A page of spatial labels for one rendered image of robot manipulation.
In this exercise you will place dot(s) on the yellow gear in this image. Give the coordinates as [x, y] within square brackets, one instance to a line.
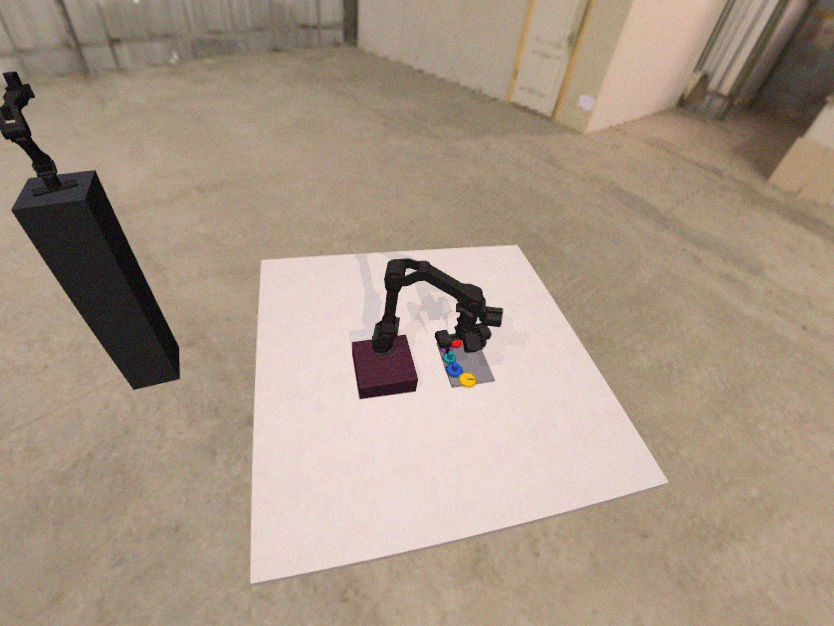
[467, 383]

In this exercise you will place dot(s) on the blue gear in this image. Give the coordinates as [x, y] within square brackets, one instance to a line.
[454, 370]

